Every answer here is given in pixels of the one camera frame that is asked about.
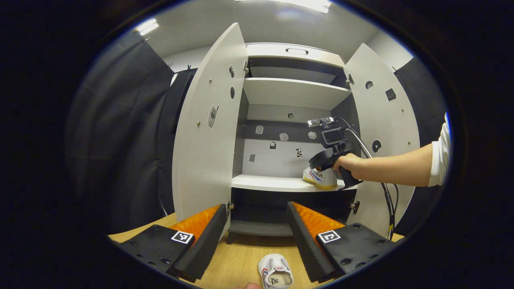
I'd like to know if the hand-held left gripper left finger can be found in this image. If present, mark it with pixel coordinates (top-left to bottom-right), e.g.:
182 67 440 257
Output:
109 204 228 283

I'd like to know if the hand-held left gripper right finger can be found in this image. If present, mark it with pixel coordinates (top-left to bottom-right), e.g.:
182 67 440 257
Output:
286 201 398 285

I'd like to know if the white shoe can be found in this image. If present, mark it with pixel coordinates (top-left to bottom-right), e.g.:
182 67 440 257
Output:
302 167 339 190
258 254 294 289

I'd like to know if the white cabinet door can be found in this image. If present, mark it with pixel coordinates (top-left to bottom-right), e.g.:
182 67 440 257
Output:
172 22 249 240
345 43 421 238

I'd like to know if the white shoe cabinet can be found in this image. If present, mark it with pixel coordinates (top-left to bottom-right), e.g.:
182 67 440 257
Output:
172 22 421 244

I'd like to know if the white cabinet shelf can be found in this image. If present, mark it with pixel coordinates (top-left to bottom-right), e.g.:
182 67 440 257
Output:
231 174 347 192
243 77 353 111

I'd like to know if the black backdrop cloth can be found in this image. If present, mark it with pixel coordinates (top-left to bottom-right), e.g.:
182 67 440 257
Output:
393 56 449 235
157 67 198 217
66 38 175 235

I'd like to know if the ceiling light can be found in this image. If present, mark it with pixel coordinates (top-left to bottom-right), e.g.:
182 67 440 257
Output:
135 18 159 36
235 0 332 14

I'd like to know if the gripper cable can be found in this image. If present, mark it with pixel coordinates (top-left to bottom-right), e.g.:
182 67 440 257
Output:
337 116 400 241

